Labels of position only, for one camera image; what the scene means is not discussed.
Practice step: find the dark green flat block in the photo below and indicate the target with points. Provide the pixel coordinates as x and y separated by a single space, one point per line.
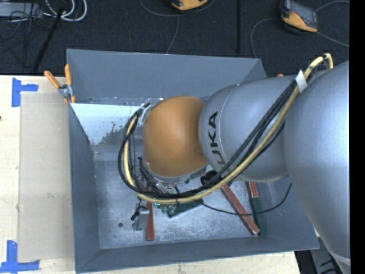
261 218
182 208

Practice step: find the grey metal bin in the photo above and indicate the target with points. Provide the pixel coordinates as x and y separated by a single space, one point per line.
114 76

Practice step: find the red-brown flat block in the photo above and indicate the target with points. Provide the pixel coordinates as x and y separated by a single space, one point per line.
242 213
150 230
253 189

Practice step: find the black cylinder on white bracket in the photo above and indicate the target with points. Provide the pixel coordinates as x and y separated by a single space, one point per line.
207 178

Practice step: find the pale flat board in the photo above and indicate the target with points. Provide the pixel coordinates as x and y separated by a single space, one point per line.
42 167

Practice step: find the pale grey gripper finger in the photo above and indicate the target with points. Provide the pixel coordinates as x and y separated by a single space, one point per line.
143 220

